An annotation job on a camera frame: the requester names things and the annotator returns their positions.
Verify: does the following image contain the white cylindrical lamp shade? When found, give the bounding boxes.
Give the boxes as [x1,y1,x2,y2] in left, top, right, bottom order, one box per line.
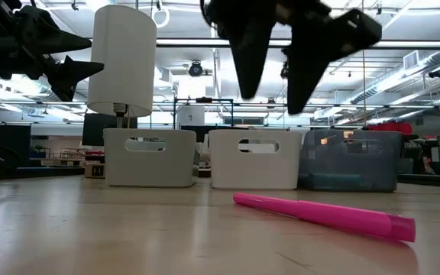
[86,3,158,129]

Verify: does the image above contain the cardboard box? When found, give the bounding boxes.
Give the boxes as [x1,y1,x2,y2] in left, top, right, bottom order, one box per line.
[83,162,106,180]

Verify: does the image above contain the long pink marker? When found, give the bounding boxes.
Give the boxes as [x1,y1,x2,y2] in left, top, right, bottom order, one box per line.
[232,192,417,243]

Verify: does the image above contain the dark translucent plastic bin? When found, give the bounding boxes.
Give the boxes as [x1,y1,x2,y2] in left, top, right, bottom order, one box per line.
[298,128,403,193]

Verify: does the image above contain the red storage bins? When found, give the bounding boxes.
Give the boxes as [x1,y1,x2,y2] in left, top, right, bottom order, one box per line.
[367,121,413,135]

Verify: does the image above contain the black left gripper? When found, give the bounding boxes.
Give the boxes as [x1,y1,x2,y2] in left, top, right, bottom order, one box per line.
[0,0,105,102]

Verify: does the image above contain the white plastic bin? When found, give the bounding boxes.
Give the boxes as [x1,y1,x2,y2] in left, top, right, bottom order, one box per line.
[209,128,303,191]

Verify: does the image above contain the black metal stand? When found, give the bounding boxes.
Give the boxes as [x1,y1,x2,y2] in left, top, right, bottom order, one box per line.
[173,96,235,129]

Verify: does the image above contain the grey plastic bin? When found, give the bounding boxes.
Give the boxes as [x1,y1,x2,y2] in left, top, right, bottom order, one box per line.
[103,128,197,188]

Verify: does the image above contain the black storage shelf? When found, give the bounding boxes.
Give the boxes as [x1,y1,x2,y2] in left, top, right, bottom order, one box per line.
[401,133,422,173]

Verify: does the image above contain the thin hanging cable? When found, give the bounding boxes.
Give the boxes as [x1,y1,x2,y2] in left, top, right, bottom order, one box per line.
[360,0,367,127]

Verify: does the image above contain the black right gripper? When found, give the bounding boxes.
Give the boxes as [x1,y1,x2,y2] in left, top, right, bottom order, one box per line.
[200,0,383,115]

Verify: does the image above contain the white numbered box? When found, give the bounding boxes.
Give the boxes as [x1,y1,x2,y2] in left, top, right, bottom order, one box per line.
[176,105,206,128]

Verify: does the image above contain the black screen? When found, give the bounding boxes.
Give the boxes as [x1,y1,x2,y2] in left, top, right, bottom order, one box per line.
[82,112,139,147]

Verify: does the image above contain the white cable loop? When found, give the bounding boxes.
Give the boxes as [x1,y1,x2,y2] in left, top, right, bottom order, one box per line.
[150,0,171,29]

